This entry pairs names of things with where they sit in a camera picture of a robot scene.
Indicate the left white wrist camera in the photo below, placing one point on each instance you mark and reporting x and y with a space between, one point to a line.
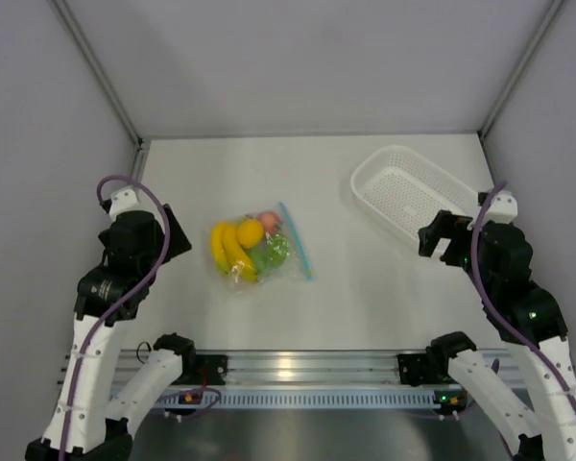
123 200

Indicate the green fake vegetable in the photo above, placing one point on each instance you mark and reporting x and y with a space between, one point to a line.
270 253

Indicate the clear zip top bag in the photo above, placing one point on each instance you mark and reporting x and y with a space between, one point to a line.
297 266

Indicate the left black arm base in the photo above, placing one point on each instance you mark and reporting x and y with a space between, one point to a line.
204 370

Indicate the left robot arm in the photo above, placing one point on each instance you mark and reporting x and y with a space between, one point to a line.
88 424

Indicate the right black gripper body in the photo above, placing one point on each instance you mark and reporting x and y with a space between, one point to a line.
492 281

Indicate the white slotted cable duct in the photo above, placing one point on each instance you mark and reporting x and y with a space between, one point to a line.
401 398

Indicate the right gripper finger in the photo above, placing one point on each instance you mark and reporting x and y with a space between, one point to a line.
429 236
457 253

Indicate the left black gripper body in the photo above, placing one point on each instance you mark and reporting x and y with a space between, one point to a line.
156 254

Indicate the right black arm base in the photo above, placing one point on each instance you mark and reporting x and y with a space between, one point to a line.
417 369

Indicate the aluminium mounting rail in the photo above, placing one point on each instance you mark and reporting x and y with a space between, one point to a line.
301 368

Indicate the red fake peach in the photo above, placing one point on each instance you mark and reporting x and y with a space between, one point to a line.
270 221

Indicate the yellow fake banana bunch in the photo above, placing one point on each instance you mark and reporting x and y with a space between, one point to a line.
230 258

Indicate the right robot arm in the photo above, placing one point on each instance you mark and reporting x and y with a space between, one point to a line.
531 326

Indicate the white perforated plastic basket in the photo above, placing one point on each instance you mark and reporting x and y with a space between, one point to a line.
403 191

